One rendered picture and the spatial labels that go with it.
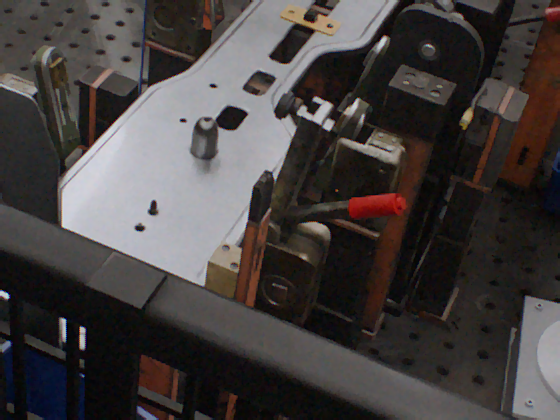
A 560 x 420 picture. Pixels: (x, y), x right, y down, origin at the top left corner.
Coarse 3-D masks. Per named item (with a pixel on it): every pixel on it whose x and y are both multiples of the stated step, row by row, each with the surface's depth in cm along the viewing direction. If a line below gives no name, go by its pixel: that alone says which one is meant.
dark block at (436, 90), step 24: (408, 72) 125; (408, 96) 123; (432, 96) 122; (384, 120) 126; (408, 120) 125; (432, 120) 124; (432, 144) 126; (408, 168) 130; (408, 192) 132; (408, 216) 134; (384, 240) 138; (384, 264) 141; (384, 288) 143
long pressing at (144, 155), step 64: (256, 0) 155; (384, 0) 159; (256, 64) 143; (128, 128) 129; (192, 128) 131; (256, 128) 133; (64, 192) 120; (128, 192) 121; (192, 192) 123; (192, 256) 115; (64, 320) 106
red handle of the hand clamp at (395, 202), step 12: (324, 204) 109; (336, 204) 108; (348, 204) 107; (360, 204) 106; (372, 204) 105; (384, 204) 104; (396, 204) 104; (288, 216) 110; (300, 216) 110; (312, 216) 109; (324, 216) 108; (336, 216) 108; (348, 216) 107; (360, 216) 106; (372, 216) 105; (384, 216) 105
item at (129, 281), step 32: (96, 288) 36; (128, 288) 36; (96, 320) 37; (128, 320) 36; (96, 352) 38; (128, 352) 38; (96, 384) 40; (128, 384) 39; (96, 416) 41; (128, 416) 40
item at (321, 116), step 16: (288, 96) 102; (288, 112) 103; (304, 112) 101; (320, 112) 101; (304, 128) 101; (320, 128) 101; (336, 128) 102; (304, 144) 102; (288, 160) 104; (304, 160) 104; (288, 176) 106; (304, 176) 109; (288, 192) 107; (272, 208) 109
